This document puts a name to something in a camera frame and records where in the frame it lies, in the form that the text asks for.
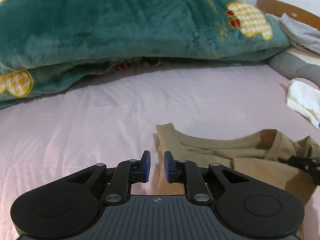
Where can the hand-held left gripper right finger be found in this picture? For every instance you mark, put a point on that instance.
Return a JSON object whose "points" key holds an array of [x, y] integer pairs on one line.
{"points": [[167, 167]]}

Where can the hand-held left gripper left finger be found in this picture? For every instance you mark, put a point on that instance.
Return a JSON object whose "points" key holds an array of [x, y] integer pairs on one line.
{"points": [[147, 167]]}

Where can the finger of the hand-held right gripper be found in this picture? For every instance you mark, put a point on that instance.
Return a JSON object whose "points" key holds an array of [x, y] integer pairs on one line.
{"points": [[303, 165]]}

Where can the tan t-shirt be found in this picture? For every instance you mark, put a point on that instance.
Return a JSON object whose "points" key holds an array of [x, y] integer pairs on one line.
{"points": [[250, 170]]}

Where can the white folded cloth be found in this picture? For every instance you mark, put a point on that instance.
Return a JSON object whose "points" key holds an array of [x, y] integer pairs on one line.
{"points": [[302, 97]]}

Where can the grey long pillow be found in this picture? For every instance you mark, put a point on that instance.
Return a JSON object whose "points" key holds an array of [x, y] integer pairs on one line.
{"points": [[295, 66]]}

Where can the light grey garment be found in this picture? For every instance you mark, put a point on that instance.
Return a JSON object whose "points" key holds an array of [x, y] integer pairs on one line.
{"points": [[300, 32]]}

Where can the green plush printed blanket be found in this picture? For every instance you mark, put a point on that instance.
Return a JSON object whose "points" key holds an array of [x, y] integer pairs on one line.
{"points": [[112, 25]]}

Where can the wooden headboard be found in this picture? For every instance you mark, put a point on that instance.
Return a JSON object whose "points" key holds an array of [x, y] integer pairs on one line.
{"points": [[280, 5]]}

